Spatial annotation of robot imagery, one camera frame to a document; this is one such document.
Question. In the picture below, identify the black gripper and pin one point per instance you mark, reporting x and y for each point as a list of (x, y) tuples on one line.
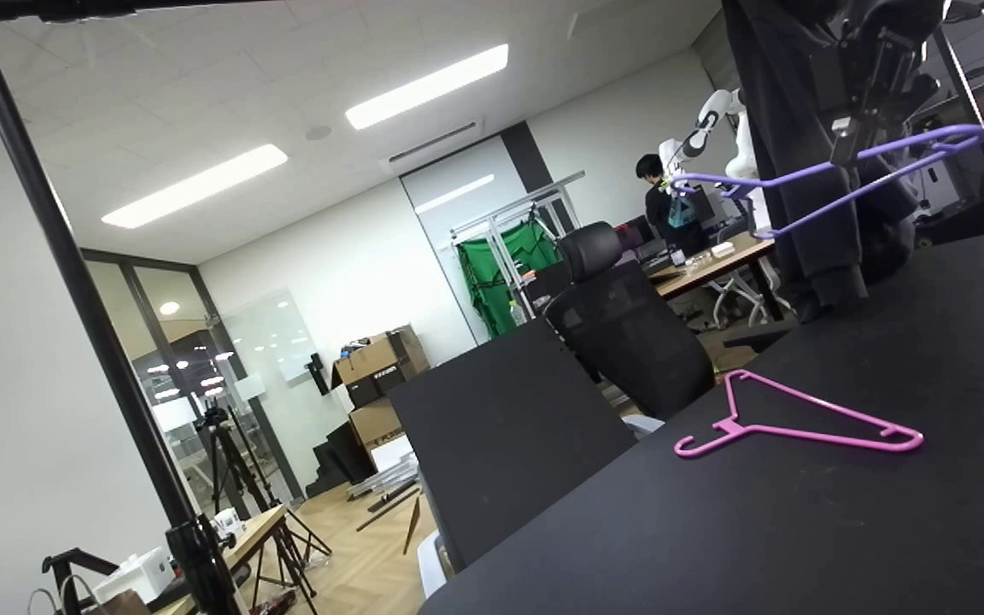
[(888, 55)]

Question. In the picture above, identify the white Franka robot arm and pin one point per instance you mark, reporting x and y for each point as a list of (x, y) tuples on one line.
[(721, 111)]

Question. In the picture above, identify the pink plastic hanger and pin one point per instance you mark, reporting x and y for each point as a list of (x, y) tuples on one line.
[(821, 434)]

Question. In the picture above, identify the silver clothes rack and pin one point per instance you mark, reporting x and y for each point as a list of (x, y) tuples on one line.
[(539, 197)]

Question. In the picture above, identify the light wooden desk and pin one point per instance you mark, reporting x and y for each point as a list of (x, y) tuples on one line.
[(708, 267)]

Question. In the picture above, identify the person in dark clothes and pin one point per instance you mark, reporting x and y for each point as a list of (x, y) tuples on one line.
[(663, 210)]

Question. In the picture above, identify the black office chair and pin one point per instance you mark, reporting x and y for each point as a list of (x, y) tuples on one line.
[(631, 344)]

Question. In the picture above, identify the green hanging cloth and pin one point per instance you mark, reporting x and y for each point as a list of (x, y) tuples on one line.
[(488, 293)]

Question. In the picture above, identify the long ceiling strip light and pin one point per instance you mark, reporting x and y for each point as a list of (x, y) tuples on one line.
[(195, 186), (429, 86)]

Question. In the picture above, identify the black upright board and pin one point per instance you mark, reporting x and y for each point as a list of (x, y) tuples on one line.
[(503, 446)]

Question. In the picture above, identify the brown cardboard box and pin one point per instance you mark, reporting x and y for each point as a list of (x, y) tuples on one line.
[(379, 425), (379, 360)]

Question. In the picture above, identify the black tripod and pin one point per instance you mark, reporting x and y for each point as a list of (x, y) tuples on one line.
[(224, 455)]

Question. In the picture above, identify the black camera stand pole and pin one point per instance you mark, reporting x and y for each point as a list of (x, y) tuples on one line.
[(95, 330)]

